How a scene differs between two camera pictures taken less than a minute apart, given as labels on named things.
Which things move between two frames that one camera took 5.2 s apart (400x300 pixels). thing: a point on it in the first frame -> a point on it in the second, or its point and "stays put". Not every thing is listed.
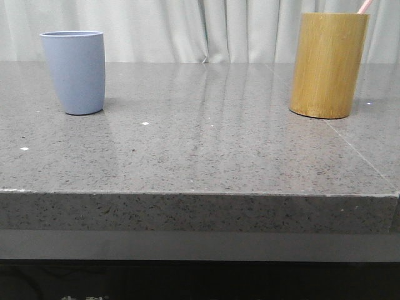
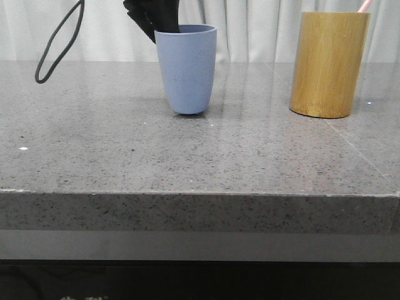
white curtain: [189, 30] stays put
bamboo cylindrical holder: [330, 50] stays put
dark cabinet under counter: [192, 279] stays put
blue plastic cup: [77, 62] -> [188, 60]
